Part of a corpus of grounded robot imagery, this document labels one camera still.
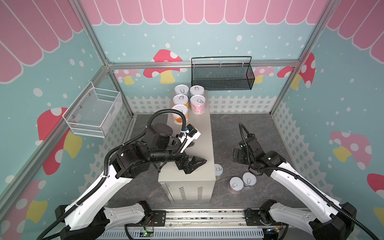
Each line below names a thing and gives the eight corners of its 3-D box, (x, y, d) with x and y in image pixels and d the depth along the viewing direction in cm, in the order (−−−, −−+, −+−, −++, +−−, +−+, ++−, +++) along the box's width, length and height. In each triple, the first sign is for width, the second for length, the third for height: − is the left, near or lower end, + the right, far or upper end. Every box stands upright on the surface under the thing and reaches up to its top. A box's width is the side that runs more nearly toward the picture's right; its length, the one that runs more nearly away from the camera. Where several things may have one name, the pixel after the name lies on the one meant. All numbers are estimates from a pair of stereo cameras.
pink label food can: (229, 194, 84) (231, 190, 79) (227, 180, 89) (229, 176, 83) (242, 194, 84) (245, 190, 79) (239, 180, 89) (242, 176, 83)
